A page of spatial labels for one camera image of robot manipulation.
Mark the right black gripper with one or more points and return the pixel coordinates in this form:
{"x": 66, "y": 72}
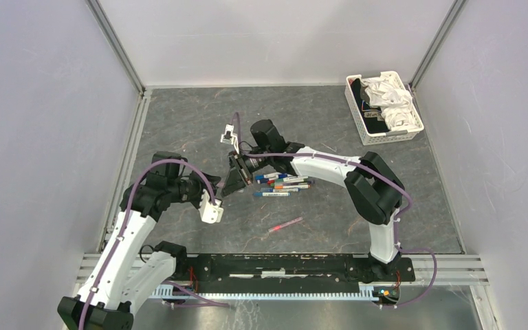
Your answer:
{"x": 238, "y": 177}

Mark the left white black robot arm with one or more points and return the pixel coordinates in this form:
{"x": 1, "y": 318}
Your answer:
{"x": 111, "y": 296}

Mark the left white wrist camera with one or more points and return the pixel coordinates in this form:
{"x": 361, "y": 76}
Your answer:
{"x": 210, "y": 213}

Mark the white plastic basket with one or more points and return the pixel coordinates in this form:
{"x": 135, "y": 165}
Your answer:
{"x": 369, "y": 123}

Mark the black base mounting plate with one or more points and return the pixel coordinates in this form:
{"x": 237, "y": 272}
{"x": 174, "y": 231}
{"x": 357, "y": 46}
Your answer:
{"x": 287, "y": 273}

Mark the orange cap marker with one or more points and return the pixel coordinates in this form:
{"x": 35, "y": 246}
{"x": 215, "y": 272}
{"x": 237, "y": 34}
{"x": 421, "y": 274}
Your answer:
{"x": 292, "y": 186}

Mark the blue cap marker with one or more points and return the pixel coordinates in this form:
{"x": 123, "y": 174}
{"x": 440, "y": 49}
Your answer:
{"x": 271, "y": 194}
{"x": 269, "y": 177}

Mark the red thin pen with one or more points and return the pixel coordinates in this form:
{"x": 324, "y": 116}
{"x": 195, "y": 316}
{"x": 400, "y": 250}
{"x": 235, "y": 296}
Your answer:
{"x": 285, "y": 224}

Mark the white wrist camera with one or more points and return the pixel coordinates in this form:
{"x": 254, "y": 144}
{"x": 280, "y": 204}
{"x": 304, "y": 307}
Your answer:
{"x": 229, "y": 136}
{"x": 210, "y": 213}

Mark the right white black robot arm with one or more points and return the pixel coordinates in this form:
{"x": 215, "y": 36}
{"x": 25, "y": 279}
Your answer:
{"x": 374, "y": 189}

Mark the blue cap marker back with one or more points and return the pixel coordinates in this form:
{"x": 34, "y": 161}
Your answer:
{"x": 269, "y": 177}

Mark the crumpled white cloth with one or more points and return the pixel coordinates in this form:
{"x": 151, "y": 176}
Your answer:
{"x": 387, "y": 92}

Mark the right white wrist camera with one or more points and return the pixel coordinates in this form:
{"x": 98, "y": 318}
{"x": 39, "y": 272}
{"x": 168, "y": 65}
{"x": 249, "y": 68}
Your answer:
{"x": 229, "y": 136}

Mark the blue cap marker front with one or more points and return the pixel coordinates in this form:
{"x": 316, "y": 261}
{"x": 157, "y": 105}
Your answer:
{"x": 271, "y": 194}

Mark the green cap marker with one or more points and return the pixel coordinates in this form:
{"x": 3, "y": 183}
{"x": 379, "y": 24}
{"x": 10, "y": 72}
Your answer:
{"x": 285, "y": 180}

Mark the white slotted cable duct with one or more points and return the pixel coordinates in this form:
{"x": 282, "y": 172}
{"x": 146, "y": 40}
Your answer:
{"x": 364, "y": 293}

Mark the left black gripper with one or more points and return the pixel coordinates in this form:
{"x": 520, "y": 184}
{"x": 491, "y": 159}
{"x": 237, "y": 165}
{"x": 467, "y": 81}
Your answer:
{"x": 202, "y": 184}

